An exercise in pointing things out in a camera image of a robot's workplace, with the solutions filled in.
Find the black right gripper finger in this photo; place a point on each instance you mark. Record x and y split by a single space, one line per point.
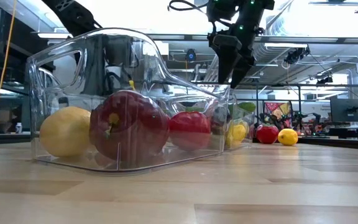
227 62
242 67

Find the long green cucumber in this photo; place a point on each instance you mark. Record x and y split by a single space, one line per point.
244 107

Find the short green cucumber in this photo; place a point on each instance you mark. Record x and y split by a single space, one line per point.
194 109

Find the yellow lemon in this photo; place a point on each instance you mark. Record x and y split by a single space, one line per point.
65 132
238 132
287 137

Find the large dark red apple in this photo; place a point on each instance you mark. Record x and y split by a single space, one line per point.
129 124

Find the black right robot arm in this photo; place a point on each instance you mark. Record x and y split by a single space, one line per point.
253 15

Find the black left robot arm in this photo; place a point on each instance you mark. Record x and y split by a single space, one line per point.
73 15

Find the black monitor on arm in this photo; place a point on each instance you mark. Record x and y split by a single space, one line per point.
348 110

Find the black device with blue light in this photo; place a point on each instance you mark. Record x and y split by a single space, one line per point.
190 55

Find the clear plastic bin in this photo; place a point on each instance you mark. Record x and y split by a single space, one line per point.
148 81
251 124

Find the black ceiling track light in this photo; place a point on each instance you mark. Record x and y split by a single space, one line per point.
295 55

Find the colourful patterned cloth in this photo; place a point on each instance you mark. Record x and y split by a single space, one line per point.
277 110

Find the yellow lemon in bin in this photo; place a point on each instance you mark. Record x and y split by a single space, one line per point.
65 132

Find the small white bottle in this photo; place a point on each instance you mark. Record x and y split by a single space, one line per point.
18 127

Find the silver ventilation duct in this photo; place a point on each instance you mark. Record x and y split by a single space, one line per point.
270 54

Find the black background rig frame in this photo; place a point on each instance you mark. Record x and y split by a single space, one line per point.
299 105

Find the black aluminium table frame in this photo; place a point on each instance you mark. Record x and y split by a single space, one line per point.
337 143

